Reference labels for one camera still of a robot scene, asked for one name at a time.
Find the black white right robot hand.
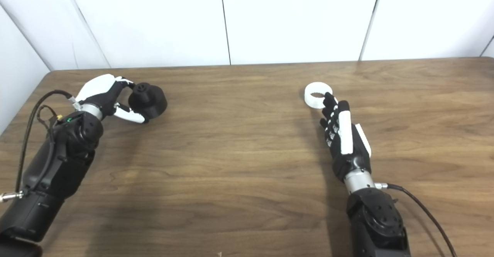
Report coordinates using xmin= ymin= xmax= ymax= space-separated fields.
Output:
xmin=320 ymin=92 xmax=372 ymax=183

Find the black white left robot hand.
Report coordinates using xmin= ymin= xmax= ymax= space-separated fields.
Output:
xmin=69 ymin=74 xmax=149 ymax=124

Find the white plastic ring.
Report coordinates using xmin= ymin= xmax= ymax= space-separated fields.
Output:
xmin=304 ymin=82 xmax=333 ymax=109

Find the round black plastic part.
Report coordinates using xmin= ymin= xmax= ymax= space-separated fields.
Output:
xmin=128 ymin=83 xmax=168 ymax=119

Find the thin wire with yellow plug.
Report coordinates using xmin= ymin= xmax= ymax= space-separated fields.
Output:
xmin=37 ymin=105 xmax=64 ymax=135

